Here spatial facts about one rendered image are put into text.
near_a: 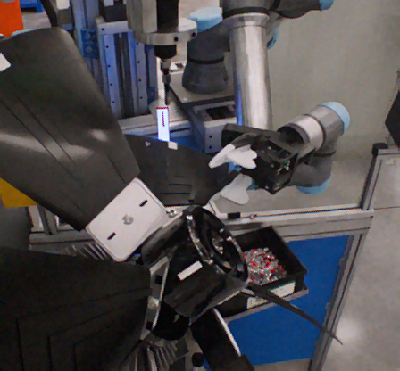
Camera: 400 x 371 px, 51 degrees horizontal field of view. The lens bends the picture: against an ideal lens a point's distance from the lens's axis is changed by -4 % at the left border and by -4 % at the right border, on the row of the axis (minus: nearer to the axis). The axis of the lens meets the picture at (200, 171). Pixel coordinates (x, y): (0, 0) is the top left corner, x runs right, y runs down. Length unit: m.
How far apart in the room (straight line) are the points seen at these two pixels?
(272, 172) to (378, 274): 1.62
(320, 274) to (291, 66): 1.47
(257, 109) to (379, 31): 1.88
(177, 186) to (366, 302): 1.59
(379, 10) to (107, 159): 2.27
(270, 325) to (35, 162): 1.14
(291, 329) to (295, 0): 1.06
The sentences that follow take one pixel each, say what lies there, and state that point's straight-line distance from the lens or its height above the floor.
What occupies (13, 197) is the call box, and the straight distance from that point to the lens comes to 1.03.
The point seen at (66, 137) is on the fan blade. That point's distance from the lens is 0.52.
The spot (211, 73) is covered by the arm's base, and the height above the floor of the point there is 1.10.
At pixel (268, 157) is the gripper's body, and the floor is 1.20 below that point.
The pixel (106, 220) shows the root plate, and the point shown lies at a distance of 0.53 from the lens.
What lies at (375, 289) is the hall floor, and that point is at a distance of 2.23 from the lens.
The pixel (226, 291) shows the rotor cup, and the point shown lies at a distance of 0.51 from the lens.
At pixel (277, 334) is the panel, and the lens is 1.57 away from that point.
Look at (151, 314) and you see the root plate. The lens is 0.50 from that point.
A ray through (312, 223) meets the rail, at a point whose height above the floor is 0.84.
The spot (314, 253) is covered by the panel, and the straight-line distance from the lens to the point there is 1.29.
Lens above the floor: 1.60
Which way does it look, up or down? 35 degrees down
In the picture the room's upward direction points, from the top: straight up
